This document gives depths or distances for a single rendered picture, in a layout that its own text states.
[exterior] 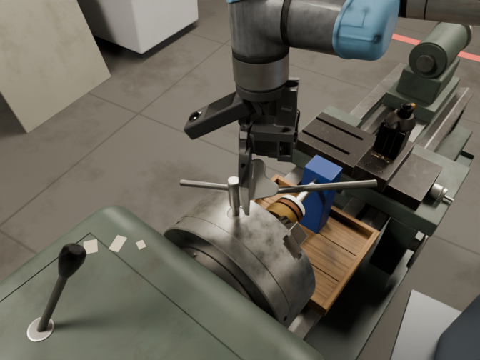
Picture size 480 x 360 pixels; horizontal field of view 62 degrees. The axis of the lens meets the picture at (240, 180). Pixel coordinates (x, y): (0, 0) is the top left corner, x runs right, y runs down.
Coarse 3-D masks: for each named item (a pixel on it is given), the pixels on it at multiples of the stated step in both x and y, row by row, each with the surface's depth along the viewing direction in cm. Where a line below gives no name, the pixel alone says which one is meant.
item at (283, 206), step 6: (282, 198) 95; (288, 198) 94; (270, 204) 95; (276, 204) 92; (282, 204) 92; (288, 204) 93; (294, 204) 93; (270, 210) 91; (276, 210) 91; (282, 210) 91; (288, 210) 91; (294, 210) 92; (300, 210) 93; (276, 216) 90; (288, 216) 90; (294, 216) 91; (300, 216) 93
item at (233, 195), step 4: (232, 176) 70; (228, 180) 70; (232, 180) 70; (236, 180) 70; (228, 184) 70; (232, 184) 69; (236, 184) 69; (228, 188) 70; (232, 188) 69; (236, 188) 70; (232, 192) 70; (236, 192) 70; (232, 196) 71; (236, 196) 71; (232, 200) 72; (236, 200) 72; (232, 204) 72; (236, 204) 72; (240, 204) 73; (232, 208) 74; (236, 208) 73; (232, 212) 75; (236, 212) 74
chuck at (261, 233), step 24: (216, 192) 83; (192, 216) 78; (216, 216) 75; (264, 216) 75; (240, 240) 72; (264, 240) 73; (264, 264) 71; (288, 264) 73; (288, 288) 73; (312, 288) 80
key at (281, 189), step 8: (184, 184) 72; (192, 184) 72; (200, 184) 72; (208, 184) 71; (216, 184) 71; (224, 184) 71; (312, 184) 67; (320, 184) 66; (328, 184) 66; (336, 184) 65; (344, 184) 64; (352, 184) 64; (360, 184) 64; (368, 184) 63; (376, 184) 63; (280, 192) 68; (288, 192) 68; (296, 192) 68
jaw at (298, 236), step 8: (280, 216) 89; (288, 224) 81; (296, 224) 79; (296, 232) 79; (304, 232) 80; (288, 240) 75; (296, 240) 78; (304, 240) 79; (288, 248) 75; (296, 248) 76; (296, 256) 75
